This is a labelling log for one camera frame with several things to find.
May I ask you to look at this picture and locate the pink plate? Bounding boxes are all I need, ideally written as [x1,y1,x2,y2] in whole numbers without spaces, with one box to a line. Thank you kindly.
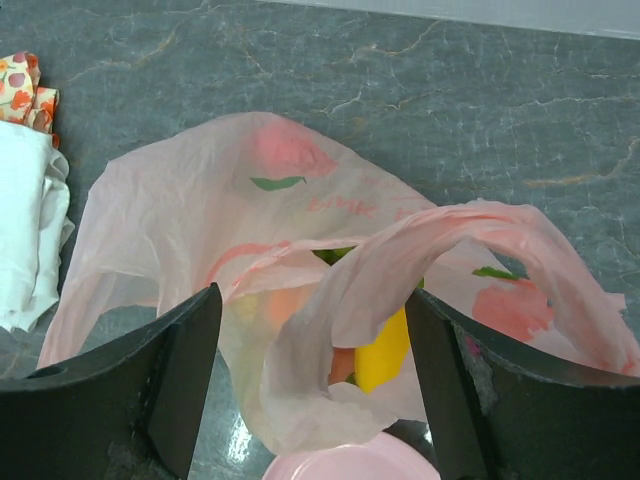
[262,433,440,480]

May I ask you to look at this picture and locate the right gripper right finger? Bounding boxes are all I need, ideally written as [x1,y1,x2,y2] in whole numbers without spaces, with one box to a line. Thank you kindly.
[406,290,639,479]

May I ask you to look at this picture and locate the white cloth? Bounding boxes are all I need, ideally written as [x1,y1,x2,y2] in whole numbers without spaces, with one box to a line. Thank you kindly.
[1,122,74,332]

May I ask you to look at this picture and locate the floral orange cloth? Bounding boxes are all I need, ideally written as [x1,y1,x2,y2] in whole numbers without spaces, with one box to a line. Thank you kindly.
[0,51,59,148]

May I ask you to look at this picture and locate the pink plastic bag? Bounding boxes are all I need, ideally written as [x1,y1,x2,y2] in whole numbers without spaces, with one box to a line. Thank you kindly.
[39,112,639,454]

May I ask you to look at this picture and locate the yellow fake banana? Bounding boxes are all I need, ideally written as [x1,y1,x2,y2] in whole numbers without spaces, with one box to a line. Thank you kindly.
[354,308,410,394]

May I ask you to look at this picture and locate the green fake grapes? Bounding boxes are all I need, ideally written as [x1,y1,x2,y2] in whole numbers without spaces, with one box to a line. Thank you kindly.
[312,246,354,266]

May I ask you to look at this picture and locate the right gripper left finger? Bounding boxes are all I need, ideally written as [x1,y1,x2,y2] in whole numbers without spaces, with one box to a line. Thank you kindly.
[1,284,222,479]

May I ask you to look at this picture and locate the red fake fruit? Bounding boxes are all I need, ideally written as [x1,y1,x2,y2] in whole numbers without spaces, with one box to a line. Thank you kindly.
[328,348,356,385]

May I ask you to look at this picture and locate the fake orange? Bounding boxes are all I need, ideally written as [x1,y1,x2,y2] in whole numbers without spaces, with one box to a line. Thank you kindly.
[266,287,311,328]

